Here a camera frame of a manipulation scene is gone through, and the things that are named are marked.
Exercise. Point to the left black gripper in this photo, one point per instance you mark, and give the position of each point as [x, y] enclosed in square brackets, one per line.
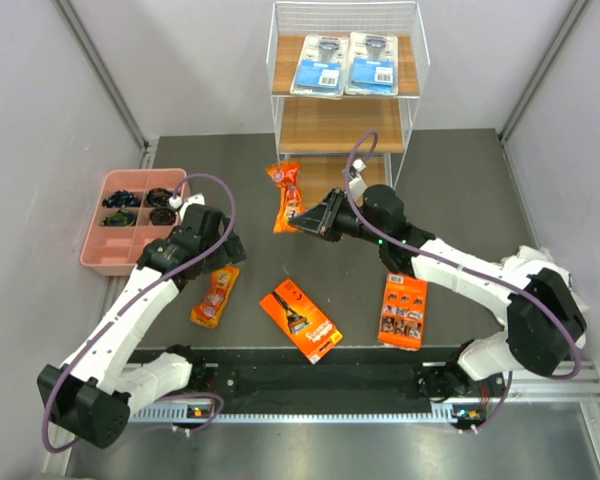
[232, 253]

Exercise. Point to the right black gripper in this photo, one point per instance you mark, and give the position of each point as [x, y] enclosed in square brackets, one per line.
[322, 219]

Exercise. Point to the orange razor pouch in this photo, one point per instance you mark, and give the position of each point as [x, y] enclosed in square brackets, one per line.
[209, 312]
[285, 176]

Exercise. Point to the orange Gillette razor box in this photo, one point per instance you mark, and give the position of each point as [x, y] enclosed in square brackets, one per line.
[304, 323]

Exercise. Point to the blue razor blister pack one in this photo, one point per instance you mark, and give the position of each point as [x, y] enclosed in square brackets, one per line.
[321, 68]

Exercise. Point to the blue razor blister pack two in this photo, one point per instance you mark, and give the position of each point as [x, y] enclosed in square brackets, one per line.
[372, 65]

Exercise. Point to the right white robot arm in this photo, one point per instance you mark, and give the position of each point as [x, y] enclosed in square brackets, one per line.
[424, 256]

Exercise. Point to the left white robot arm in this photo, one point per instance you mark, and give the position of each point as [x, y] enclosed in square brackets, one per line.
[91, 395]

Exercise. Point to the dark coiled item lower tray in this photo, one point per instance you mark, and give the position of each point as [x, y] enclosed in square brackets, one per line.
[162, 216]

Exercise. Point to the dark coiled item tray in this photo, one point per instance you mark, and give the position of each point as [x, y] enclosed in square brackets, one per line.
[162, 216]
[158, 198]

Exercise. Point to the dark coiled item upper tray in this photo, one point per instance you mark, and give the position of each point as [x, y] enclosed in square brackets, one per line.
[158, 198]

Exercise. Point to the pink divided plastic tray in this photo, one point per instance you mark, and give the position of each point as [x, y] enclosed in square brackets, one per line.
[113, 251]

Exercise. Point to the green black item in tray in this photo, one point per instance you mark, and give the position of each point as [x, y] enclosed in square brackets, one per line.
[121, 218]

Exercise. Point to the orange cartridge box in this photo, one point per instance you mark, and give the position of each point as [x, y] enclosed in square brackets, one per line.
[403, 312]

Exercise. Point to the blue black item in tray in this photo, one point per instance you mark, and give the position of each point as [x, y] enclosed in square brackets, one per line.
[121, 199]

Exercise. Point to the white crumpled cloth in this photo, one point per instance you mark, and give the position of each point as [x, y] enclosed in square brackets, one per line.
[542, 301]

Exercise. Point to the white wire wooden shelf rack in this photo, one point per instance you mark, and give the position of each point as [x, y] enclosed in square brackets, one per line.
[320, 132]

